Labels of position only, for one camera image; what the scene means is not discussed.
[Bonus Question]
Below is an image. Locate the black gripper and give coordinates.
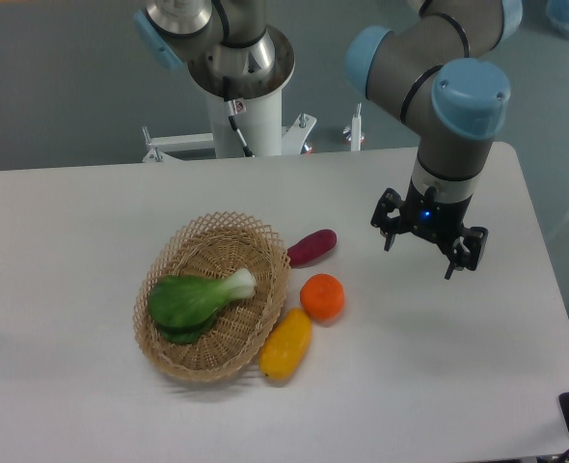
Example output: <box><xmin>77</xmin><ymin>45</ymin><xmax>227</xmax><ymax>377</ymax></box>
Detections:
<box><xmin>370</xmin><ymin>183</ymin><xmax>489</xmax><ymax>280</ymax></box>

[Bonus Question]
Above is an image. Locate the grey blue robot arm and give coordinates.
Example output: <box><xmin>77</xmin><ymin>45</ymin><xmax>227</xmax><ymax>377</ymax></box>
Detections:
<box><xmin>133</xmin><ymin>1</ymin><xmax>523</xmax><ymax>271</ymax></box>

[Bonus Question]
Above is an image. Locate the purple sweet potato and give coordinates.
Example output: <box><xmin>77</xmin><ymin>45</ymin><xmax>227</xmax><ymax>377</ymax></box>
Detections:
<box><xmin>287</xmin><ymin>229</ymin><xmax>338</xmax><ymax>268</ymax></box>

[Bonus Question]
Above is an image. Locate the orange fruit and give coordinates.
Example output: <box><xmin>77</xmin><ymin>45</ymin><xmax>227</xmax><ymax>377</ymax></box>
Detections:
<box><xmin>299</xmin><ymin>274</ymin><xmax>345</xmax><ymax>321</ymax></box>

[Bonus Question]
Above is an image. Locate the woven wicker basket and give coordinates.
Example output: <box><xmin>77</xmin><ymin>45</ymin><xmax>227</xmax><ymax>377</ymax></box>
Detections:
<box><xmin>133</xmin><ymin>212</ymin><xmax>290</xmax><ymax>382</ymax></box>

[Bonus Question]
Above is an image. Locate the green bok choy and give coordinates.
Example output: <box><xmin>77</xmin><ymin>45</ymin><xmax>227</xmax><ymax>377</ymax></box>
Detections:
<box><xmin>147</xmin><ymin>268</ymin><xmax>257</xmax><ymax>345</ymax></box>

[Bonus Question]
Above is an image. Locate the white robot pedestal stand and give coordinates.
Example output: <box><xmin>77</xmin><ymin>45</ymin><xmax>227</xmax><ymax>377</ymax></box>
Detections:
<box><xmin>141</xmin><ymin>86</ymin><xmax>367</xmax><ymax>164</ymax></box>

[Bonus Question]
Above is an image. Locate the black cable on pedestal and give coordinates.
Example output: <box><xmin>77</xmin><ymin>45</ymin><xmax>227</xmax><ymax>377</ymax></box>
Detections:
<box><xmin>222</xmin><ymin>75</ymin><xmax>256</xmax><ymax>158</ymax></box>

